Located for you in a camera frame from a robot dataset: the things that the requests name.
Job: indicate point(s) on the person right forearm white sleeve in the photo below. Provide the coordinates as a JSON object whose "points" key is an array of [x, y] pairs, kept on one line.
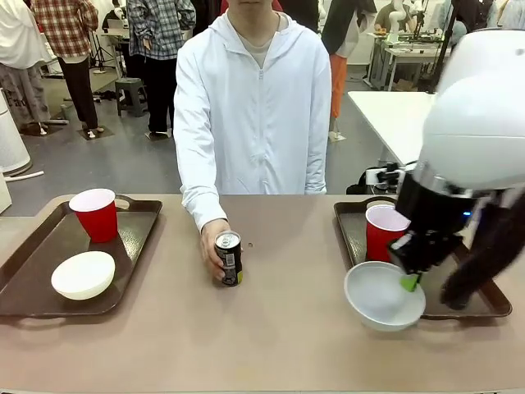
{"points": [[203, 193]]}

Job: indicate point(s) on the bystander dark top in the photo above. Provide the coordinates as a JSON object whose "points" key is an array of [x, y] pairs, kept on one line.
{"points": [[467, 16]]}

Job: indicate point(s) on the red plastic cup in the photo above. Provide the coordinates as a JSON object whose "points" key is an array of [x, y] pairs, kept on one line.
{"points": [[98, 223], [377, 242]]}

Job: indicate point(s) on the bystander white shirt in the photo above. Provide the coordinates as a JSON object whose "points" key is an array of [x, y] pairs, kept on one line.
{"points": [[18, 53]]}

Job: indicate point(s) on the person torso white hoodie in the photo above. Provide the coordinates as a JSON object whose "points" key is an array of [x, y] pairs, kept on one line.
{"points": [[258, 115]]}

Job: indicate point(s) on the white tube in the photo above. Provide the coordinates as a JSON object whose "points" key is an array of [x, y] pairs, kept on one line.
{"points": [[24, 175]]}

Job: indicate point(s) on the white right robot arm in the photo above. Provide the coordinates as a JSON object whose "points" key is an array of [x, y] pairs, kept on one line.
{"points": [[471, 123]]}

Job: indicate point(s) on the brown plastic serving tray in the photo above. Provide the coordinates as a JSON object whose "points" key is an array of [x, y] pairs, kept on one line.
{"points": [[352, 230], [41, 254]]}

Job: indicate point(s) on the person left forearm white sleeve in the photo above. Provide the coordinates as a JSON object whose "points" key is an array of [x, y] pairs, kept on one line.
{"points": [[316, 172]]}

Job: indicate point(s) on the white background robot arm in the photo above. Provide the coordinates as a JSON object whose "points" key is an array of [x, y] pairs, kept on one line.
{"points": [[395, 18]]}

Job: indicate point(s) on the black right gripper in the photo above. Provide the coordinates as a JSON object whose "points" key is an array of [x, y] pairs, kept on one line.
{"points": [[436, 209]]}

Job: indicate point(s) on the white plastic bowl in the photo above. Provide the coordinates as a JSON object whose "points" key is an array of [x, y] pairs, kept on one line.
{"points": [[377, 295], [84, 277]]}

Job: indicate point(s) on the black stand pole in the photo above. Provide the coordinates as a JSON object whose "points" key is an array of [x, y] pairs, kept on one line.
{"points": [[445, 45]]}

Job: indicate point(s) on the person right hand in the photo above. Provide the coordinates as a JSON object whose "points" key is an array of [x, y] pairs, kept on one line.
{"points": [[208, 250]]}

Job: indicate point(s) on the white cylindrical air purifier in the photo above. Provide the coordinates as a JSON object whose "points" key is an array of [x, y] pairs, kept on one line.
{"points": [[12, 139]]}

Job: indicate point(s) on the bystander light grey clothes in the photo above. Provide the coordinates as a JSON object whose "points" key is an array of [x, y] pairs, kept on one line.
{"points": [[512, 12]]}

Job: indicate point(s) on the bystander red plaid shirt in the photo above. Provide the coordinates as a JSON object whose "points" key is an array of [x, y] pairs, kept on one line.
{"points": [[69, 37]]}

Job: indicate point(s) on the grey plastic stool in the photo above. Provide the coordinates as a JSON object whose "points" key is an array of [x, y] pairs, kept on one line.
{"points": [[130, 95]]}

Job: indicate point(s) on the cluttered white workbench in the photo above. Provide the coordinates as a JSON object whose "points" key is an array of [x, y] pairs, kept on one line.
{"points": [[404, 51]]}

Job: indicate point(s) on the black drink can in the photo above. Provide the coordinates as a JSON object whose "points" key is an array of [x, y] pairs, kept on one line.
{"points": [[229, 262]]}

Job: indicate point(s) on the bystander orange trousers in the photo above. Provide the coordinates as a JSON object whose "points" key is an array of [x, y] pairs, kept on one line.
{"points": [[346, 37]]}

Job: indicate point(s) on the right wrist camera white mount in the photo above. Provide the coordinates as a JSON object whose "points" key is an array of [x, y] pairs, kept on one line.
{"points": [[379, 175]]}

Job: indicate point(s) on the white side table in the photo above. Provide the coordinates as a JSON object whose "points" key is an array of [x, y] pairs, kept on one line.
{"points": [[389, 119]]}

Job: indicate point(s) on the bystander blue plaid shirt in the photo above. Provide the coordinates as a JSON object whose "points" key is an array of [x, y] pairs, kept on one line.
{"points": [[158, 41]]}

